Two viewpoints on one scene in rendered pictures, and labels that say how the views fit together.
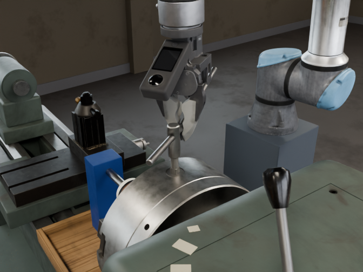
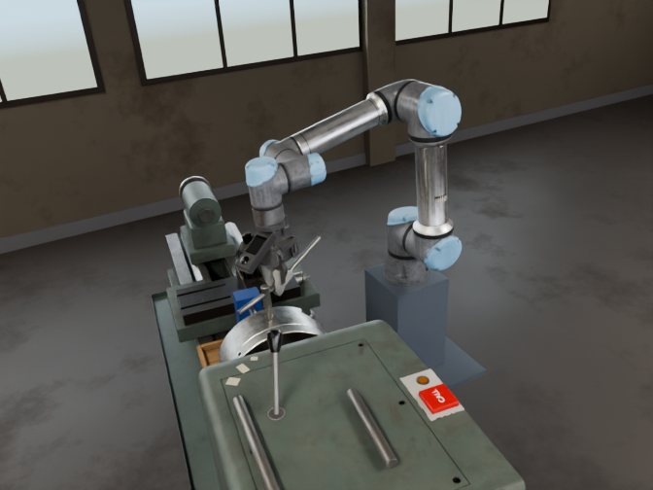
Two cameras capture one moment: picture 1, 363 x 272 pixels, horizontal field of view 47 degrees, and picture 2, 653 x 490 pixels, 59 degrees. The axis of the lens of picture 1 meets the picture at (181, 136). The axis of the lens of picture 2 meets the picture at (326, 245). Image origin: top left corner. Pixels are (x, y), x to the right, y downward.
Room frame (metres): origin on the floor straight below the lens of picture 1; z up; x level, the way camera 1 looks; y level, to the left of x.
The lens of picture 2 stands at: (-0.49, -0.49, 2.11)
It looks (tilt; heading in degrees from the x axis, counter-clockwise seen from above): 28 degrees down; 16
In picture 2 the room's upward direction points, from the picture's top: 4 degrees counter-clockwise
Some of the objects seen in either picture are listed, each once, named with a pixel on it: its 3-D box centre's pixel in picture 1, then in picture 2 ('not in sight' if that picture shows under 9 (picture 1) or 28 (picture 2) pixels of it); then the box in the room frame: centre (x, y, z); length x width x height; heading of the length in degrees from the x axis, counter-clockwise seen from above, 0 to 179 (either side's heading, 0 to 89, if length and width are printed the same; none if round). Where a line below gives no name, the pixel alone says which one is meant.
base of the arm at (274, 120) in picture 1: (273, 109); (405, 261); (1.15, -0.28, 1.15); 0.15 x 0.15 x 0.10
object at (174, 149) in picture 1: (174, 153); (267, 304); (0.66, 0.01, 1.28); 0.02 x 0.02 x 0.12
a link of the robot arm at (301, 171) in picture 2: not in sight; (297, 170); (0.78, -0.06, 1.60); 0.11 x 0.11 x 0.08; 44
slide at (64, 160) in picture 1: (74, 165); (238, 293); (1.16, 0.35, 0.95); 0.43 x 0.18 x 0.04; 125
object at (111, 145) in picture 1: (95, 150); (255, 281); (1.18, 0.28, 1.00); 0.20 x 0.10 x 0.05; 35
